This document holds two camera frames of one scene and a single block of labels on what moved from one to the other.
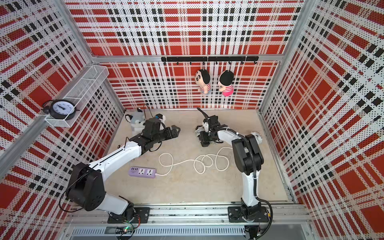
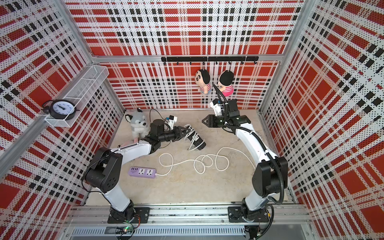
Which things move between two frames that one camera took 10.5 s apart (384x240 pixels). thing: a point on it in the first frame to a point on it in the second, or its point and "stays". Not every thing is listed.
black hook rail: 211,59 stays
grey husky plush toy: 137,121 stays
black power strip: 203,135 to 196,139
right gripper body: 210,137 to 221,121
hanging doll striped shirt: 202,78 stays
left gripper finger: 173,132 to 181,132
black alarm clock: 60,109 stays
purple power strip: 142,172 stays
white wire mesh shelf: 82,92 stays
